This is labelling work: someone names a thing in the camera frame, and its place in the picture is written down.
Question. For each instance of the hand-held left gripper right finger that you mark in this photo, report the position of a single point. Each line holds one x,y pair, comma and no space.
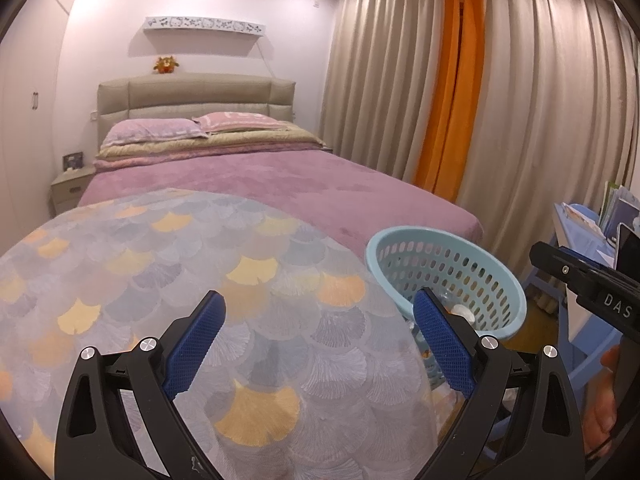
445,345

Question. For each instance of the leaf patterned blanket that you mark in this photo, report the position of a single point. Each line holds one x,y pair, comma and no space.
150,260

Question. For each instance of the beige padded headboard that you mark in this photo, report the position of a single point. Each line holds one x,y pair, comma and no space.
200,95

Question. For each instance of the beige curtain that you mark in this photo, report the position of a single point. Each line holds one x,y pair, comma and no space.
550,110
380,85

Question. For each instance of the white wardrobe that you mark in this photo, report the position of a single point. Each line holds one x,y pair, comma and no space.
30,60

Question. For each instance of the small picture frame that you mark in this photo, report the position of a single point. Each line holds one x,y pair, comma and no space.
73,161

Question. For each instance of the purple pillow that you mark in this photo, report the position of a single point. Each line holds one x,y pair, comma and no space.
150,130

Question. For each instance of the white wall shelf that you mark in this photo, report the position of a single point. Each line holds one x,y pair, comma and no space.
205,26

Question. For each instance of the grey nightstand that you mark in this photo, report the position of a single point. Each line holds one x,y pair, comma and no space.
67,190

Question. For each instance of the blue plastic table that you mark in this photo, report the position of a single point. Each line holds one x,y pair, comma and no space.
585,240

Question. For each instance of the person's right hand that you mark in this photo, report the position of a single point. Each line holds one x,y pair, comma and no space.
602,410

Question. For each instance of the orange plush toy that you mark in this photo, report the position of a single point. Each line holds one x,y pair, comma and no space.
166,65

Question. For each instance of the folded beige quilt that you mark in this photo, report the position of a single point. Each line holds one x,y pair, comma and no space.
250,142

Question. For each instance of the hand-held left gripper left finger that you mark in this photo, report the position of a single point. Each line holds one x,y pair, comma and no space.
192,345

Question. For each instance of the stack of books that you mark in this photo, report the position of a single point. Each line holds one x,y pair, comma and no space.
620,205

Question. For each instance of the light blue plastic basket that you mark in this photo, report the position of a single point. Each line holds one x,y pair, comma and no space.
450,255

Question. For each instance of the orange curtain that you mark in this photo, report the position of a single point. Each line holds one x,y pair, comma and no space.
450,110

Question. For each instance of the folded pink blanket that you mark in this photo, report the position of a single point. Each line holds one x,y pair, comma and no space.
120,164

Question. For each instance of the pink pillow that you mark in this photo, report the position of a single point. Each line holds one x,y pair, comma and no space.
240,121

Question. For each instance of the purple bedspread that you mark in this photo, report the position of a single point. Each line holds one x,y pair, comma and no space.
300,180

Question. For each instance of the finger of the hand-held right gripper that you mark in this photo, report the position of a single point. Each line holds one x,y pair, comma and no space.
560,262

